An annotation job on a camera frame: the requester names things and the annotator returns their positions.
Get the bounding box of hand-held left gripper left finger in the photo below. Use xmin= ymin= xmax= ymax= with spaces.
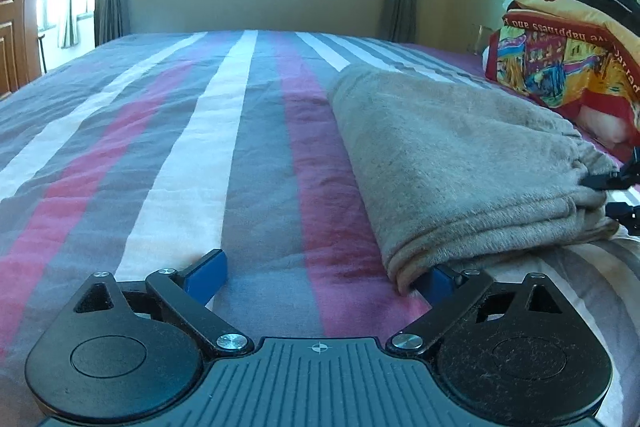
xmin=74 ymin=249 xmax=255 ymax=354

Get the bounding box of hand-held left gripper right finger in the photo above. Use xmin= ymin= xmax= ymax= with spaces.
xmin=387 ymin=264 xmax=572 ymax=356

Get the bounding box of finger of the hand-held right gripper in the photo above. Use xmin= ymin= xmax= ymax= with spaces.
xmin=604 ymin=202 xmax=640 ymax=238
xmin=582 ymin=164 xmax=640 ymax=192

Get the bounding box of grey towel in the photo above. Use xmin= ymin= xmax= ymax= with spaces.
xmin=327 ymin=64 xmax=624 ymax=296

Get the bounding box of white pillow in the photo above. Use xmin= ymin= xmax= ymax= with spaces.
xmin=579 ymin=101 xmax=635 ymax=146

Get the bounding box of colourful printed blanket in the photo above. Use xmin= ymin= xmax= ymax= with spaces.
xmin=484 ymin=0 xmax=640 ymax=148

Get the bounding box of striped pink bed sheet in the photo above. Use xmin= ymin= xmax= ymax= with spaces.
xmin=0 ymin=29 xmax=640 ymax=427

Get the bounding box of wooden wardrobe door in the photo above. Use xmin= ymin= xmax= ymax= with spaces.
xmin=0 ymin=0 xmax=42 ymax=100

